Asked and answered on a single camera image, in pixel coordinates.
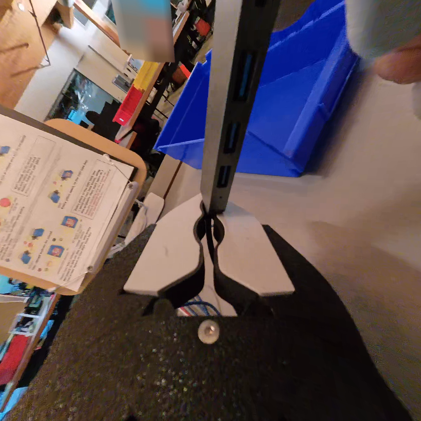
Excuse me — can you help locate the wooden document stand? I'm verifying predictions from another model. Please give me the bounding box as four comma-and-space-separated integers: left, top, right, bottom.
0, 105, 165, 296

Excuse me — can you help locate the blue cable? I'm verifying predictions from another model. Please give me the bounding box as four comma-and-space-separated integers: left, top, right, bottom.
179, 294, 221, 317

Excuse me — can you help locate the blue plastic bin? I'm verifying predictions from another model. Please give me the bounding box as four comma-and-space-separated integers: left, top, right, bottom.
154, 0, 360, 178

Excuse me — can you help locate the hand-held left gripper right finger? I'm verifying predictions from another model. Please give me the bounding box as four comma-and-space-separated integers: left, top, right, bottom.
213, 201, 295, 312

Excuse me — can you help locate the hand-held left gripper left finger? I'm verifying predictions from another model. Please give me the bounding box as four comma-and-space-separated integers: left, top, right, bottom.
123, 193, 207, 308

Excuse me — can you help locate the grey desk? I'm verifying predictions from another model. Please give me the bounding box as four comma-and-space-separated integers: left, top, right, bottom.
145, 43, 421, 421

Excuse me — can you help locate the person's right hand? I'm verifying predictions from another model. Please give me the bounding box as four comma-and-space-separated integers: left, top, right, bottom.
374, 44, 421, 85

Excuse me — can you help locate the grey usb hub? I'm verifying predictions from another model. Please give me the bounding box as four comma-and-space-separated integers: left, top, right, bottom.
200, 0, 282, 214

